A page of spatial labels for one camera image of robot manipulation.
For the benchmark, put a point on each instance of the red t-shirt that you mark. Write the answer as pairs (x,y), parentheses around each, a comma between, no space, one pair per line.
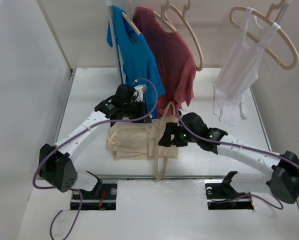
(175,60)

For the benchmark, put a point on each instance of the wooden hanger under red shirt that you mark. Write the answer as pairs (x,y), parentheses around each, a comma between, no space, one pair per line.
(163,19)

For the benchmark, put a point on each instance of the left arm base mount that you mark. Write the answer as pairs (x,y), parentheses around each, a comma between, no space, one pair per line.
(104,201)

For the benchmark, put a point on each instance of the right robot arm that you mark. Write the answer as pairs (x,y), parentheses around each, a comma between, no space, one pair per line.
(278,173)

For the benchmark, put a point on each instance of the white clothes rack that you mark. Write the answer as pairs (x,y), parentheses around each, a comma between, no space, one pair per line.
(280,48)

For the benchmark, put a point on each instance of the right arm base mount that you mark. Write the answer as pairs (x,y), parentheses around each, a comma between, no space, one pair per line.
(222,196)

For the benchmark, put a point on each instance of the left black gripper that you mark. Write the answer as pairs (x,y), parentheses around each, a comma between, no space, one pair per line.
(142,106)

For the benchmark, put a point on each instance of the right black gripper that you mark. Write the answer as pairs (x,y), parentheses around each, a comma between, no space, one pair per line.
(172,128)

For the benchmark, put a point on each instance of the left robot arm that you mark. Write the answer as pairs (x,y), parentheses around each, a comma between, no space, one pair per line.
(57,162)

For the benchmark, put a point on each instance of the beige trousers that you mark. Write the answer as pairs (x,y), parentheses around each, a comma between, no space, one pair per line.
(139,141)

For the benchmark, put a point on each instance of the white tank top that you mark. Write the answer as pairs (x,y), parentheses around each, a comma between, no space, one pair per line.
(241,67)

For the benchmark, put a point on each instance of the blue t-shirt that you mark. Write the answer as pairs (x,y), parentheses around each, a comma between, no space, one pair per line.
(138,59)

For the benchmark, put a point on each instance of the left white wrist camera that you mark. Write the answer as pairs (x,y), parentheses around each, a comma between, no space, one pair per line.
(138,95)

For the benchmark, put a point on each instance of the wooden hanger under blue shirt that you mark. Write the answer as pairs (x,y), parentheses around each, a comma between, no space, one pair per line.
(126,16)

